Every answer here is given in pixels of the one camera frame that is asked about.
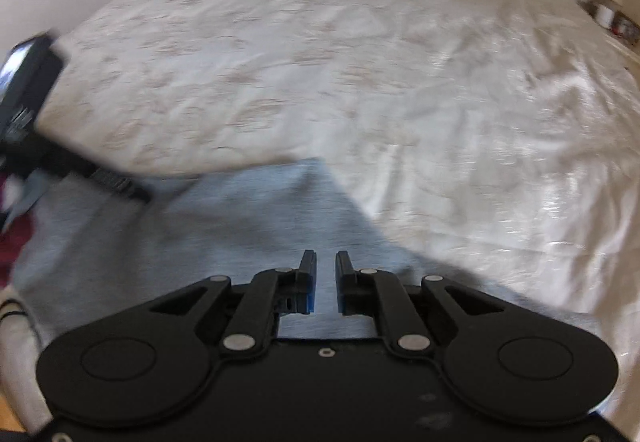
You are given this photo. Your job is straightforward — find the white embroidered bedspread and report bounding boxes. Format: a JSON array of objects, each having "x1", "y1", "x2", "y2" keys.
[{"x1": 0, "y1": 0, "x2": 640, "y2": 423}]

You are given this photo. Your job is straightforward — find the light blue cloth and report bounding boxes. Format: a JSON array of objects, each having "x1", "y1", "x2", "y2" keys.
[{"x1": 17, "y1": 169, "x2": 52, "y2": 216}]

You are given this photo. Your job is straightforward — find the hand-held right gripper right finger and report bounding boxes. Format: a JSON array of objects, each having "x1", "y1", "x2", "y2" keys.
[{"x1": 335, "y1": 249, "x2": 506, "y2": 358}]

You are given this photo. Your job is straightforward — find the grey speckled pants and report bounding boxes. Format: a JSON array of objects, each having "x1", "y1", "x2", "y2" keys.
[{"x1": 10, "y1": 156, "x2": 601, "y2": 348}]

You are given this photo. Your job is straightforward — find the dark red cloth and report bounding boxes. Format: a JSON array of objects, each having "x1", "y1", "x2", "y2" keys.
[{"x1": 0, "y1": 172, "x2": 37, "y2": 283}]

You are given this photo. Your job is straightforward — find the black cable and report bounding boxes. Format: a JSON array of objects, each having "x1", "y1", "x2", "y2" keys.
[{"x1": 0, "y1": 299, "x2": 27, "y2": 321}]

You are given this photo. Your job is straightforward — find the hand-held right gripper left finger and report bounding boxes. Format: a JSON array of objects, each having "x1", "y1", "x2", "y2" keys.
[{"x1": 147, "y1": 249, "x2": 319, "y2": 356}]

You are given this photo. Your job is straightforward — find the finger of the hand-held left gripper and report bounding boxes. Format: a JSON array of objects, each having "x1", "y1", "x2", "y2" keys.
[{"x1": 27, "y1": 129, "x2": 153, "y2": 204}]

